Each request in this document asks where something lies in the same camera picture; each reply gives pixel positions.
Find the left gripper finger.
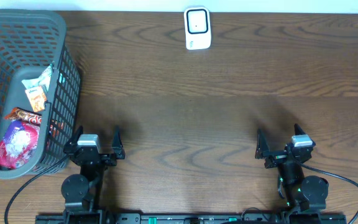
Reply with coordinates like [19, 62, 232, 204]
[70, 126, 83, 145]
[111, 126, 126, 159]

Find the orange Kleenex tissue pack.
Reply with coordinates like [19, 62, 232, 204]
[25, 86, 47, 112]

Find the purple red pantyliner pack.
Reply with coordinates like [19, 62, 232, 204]
[0, 120, 40, 169]

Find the green flushable wipes pack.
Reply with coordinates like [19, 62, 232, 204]
[21, 64, 53, 93]

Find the red chocolate bar wrapper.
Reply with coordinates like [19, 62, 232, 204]
[4, 107, 42, 126]

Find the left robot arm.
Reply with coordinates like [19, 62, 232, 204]
[61, 126, 126, 224]

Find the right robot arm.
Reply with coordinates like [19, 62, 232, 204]
[255, 124, 329, 223]

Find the grey plastic shopping basket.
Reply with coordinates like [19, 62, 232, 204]
[0, 9, 81, 179]

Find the left black cable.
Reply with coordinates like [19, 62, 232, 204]
[4, 154, 71, 224]

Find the black cable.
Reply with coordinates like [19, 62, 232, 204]
[293, 158, 358, 224]
[4, 154, 71, 224]

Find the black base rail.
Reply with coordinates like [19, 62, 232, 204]
[35, 212, 347, 224]

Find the right black cable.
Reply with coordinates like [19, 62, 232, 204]
[293, 158, 358, 224]

